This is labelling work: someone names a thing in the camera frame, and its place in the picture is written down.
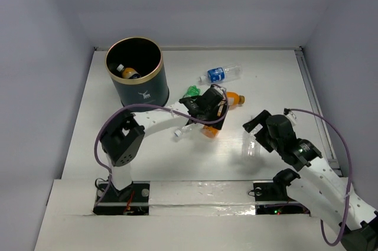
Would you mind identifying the silver foil tape strip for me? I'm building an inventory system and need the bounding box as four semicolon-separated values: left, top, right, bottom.
148;181;256;216

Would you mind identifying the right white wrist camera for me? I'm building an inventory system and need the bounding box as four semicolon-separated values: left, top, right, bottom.
283;108;297;126

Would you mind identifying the small orange bottle barcode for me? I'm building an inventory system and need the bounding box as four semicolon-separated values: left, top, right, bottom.
226;92;245;110

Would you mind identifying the blue label water bottle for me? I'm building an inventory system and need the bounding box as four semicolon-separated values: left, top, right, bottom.
198;65;242;84

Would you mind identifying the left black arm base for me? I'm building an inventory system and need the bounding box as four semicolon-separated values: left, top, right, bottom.
93;178;150;216

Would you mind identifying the clear bottle white cap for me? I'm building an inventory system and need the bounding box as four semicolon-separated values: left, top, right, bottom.
174;123;200;139

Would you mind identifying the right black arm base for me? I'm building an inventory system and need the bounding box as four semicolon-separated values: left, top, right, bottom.
247;168;310;216

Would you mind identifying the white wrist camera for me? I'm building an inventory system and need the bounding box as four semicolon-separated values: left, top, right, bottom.
211;84;227;96
283;108;297;126

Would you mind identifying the green plastic bottle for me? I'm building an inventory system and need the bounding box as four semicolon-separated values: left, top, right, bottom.
183;85;201;98

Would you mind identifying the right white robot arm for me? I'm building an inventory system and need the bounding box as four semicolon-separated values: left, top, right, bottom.
243;109;377;250

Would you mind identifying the small orange floral bottle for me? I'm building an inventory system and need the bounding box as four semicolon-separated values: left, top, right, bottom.
201;125;219;139

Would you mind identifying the tall orange blue tea bottle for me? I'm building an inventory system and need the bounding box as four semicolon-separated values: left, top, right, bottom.
116;64;141;79

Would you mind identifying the dark bin with gold rim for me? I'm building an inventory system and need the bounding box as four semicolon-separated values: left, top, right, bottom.
105;37;170;106

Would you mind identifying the metal rail at table edge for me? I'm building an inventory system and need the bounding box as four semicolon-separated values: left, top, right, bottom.
294;47;343;177

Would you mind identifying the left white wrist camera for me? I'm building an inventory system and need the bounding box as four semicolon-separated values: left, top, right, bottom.
211;84;227;96

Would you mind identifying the clear crushed bottle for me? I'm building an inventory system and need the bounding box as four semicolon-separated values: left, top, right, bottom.
242;128;260;167

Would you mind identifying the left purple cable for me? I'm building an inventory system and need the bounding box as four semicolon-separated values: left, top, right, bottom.
94;84;229;204

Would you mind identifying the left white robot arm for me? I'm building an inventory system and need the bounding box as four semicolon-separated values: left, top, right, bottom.
93;84;229;205

